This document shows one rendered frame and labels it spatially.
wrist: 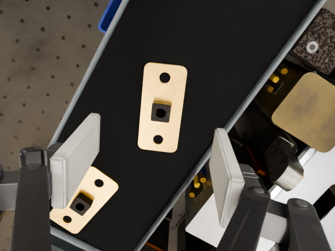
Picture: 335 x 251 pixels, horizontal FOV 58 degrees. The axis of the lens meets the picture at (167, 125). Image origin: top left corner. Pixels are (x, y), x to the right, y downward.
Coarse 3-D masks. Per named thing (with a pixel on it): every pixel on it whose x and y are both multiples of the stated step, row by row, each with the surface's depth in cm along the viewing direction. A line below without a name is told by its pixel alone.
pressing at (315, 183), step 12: (300, 156) 46; (312, 156) 46; (324, 156) 46; (312, 168) 47; (324, 168) 47; (312, 180) 48; (324, 180) 48; (276, 192) 49; (288, 192) 49; (300, 192) 49; (312, 192) 49; (324, 192) 49; (312, 204) 50; (324, 216) 50; (324, 228) 51
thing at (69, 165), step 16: (80, 128) 18; (96, 128) 20; (64, 144) 16; (80, 144) 17; (96, 144) 21; (64, 160) 15; (80, 160) 17; (64, 176) 15; (80, 176) 18; (64, 192) 15
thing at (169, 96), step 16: (160, 64) 26; (144, 80) 27; (160, 80) 27; (176, 80) 27; (144, 96) 27; (160, 96) 27; (176, 96) 27; (144, 112) 28; (176, 112) 28; (144, 128) 29; (160, 128) 28; (176, 128) 28; (144, 144) 29; (160, 144) 29; (176, 144) 29
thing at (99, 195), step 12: (96, 168) 30; (84, 180) 31; (108, 180) 31; (84, 192) 31; (96, 192) 31; (108, 192) 31; (72, 204) 31; (84, 204) 31; (96, 204) 32; (60, 216) 33; (72, 216) 32; (84, 216) 32; (72, 228) 33
